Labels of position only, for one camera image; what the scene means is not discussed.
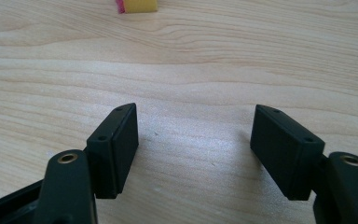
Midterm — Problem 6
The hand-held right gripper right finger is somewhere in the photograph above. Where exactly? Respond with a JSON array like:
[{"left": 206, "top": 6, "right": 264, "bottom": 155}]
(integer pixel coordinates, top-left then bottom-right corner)
[{"left": 250, "top": 104, "right": 358, "bottom": 224}]

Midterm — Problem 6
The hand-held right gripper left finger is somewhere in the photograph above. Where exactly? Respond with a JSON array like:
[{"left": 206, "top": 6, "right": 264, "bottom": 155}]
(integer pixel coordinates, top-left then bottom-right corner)
[{"left": 33, "top": 103, "right": 140, "bottom": 224}]

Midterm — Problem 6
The yellow and pink sponge block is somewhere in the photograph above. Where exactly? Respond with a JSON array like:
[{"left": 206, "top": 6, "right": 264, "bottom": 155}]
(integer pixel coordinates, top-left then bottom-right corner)
[{"left": 115, "top": 0, "right": 158, "bottom": 15}]

